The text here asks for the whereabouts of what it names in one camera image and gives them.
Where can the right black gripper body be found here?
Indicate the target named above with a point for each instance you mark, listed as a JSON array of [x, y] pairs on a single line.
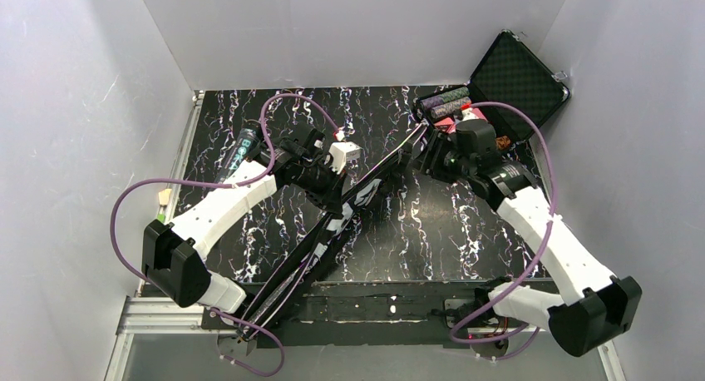
[[426, 153]]

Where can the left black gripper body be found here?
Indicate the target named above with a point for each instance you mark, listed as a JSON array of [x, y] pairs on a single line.
[[335, 190]]

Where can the black shuttlecock tube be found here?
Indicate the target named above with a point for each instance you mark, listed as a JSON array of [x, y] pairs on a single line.
[[249, 137]]

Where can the black racket bag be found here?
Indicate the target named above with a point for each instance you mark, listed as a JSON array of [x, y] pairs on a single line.
[[314, 254]]

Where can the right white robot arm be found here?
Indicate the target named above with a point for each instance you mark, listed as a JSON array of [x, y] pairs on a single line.
[[564, 289]]

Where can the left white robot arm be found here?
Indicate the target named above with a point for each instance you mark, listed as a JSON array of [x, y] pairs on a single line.
[[174, 254]]

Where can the black poker chip case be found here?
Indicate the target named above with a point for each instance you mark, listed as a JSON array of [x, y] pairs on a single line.
[[510, 73]]

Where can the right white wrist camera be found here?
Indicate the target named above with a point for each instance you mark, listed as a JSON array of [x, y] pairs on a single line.
[[471, 113]]

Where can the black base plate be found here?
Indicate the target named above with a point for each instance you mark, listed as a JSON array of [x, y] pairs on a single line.
[[371, 313]]

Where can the aluminium rail frame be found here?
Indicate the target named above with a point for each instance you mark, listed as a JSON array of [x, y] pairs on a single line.
[[149, 315]]

